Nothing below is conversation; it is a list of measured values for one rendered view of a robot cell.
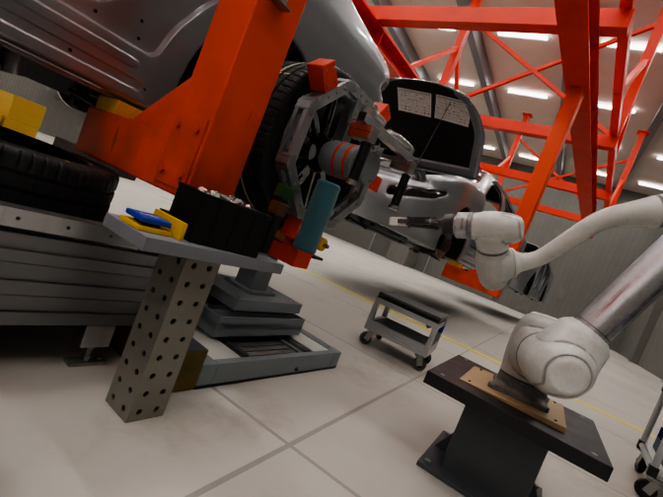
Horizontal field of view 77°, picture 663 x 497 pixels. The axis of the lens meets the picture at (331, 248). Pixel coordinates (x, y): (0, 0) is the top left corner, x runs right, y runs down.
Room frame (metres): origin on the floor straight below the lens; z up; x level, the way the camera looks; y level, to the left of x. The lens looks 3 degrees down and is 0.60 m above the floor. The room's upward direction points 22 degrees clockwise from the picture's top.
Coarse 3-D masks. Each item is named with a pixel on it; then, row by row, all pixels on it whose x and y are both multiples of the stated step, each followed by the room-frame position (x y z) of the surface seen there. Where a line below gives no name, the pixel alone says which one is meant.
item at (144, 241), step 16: (112, 224) 0.87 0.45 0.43; (128, 240) 0.82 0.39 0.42; (144, 240) 0.80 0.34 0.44; (160, 240) 0.82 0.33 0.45; (176, 240) 0.88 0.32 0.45; (192, 256) 0.90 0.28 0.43; (208, 256) 0.93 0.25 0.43; (224, 256) 0.97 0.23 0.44; (240, 256) 1.01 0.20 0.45; (272, 272) 1.12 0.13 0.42
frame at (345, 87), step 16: (304, 96) 1.44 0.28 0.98; (320, 96) 1.43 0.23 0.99; (336, 96) 1.50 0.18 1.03; (352, 96) 1.58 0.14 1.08; (304, 112) 1.41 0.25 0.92; (288, 128) 1.43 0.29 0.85; (304, 128) 1.43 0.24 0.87; (288, 144) 1.44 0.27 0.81; (288, 160) 1.40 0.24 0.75; (288, 176) 1.43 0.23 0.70; (352, 192) 1.84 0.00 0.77; (288, 208) 1.54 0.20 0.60; (336, 208) 1.78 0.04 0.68; (352, 208) 1.80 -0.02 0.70
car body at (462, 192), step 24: (384, 168) 4.37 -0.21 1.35; (384, 192) 4.12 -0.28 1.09; (408, 192) 4.07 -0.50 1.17; (432, 192) 4.09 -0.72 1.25; (456, 192) 4.20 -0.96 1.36; (480, 192) 4.71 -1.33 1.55; (504, 192) 6.10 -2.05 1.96; (360, 216) 4.26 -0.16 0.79; (384, 216) 4.13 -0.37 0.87; (432, 216) 4.09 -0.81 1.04; (408, 240) 4.34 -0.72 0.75; (432, 240) 4.17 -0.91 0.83; (456, 240) 4.91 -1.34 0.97
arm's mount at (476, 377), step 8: (472, 368) 1.49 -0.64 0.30; (464, 376) 1.33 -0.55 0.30; (472, 376) 1.37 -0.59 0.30; (480, 376) 1.41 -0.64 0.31; (488, 376) 1.46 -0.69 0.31; (472, 384) 1.27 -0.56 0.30; (480, 384) 1.30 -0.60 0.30; (488, 392) 1.24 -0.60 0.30; (496, 392) 1.26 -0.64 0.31; (504, 400) 1.21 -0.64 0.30; (512, 400) 1.23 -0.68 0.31; (552, 400) 1.41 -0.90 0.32; (520, 408) 1.19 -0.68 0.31; (528, 408) 1.20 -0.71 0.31; (536, 408) 1.23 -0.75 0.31; (552, 408) 1.30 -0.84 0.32; (560, 408) 1.34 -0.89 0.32; (536, 416) 1.17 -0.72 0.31; (544, 416) 1.18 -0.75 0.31; (552, 416) 1.21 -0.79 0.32; (560, 416) 1.24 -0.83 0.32; (552, 424) 1.15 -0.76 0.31; (560, 424) 1.15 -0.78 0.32
